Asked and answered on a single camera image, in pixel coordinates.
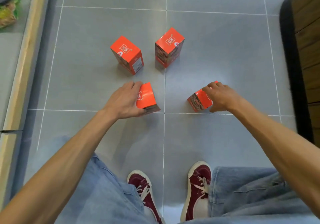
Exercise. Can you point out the maroon right sneaker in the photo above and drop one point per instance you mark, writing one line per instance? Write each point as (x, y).
(197, 190)

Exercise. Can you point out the person's right forearm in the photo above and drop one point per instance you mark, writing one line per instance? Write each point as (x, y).
(280, 146)

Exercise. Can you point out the person's right thumb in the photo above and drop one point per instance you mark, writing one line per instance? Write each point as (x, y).
(214, 109)

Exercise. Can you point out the person's left hand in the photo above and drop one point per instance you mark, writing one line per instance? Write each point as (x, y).
(121, 102)

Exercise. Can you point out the blue denim jeans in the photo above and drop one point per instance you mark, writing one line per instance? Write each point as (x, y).
(250, 196)

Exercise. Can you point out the person's left forearm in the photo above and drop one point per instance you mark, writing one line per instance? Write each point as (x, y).
(62, 166)

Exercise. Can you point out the wooden shelf with black base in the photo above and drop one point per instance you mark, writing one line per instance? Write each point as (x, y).
(303, 56)

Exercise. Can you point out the orange snack box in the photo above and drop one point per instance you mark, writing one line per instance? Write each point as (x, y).
(128, 54)
(169, 46)
(200, 101)
(147, 96)

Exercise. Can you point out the person's left thumb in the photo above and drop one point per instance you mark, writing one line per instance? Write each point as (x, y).
(140, 112)

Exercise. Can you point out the person's right hand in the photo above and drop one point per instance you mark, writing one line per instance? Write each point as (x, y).
(223, 97)

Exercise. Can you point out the maroon sneaker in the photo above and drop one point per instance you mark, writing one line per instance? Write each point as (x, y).
(197, 190)
(144, 193)

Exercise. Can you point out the maroon left sneaker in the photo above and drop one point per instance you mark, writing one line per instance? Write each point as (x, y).
(144, 193)

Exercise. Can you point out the green yellow snack packet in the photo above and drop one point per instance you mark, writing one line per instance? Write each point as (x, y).
(8, 12)

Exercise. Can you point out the glass-top display cabinet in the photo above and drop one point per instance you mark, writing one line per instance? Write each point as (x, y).
(15, 81)

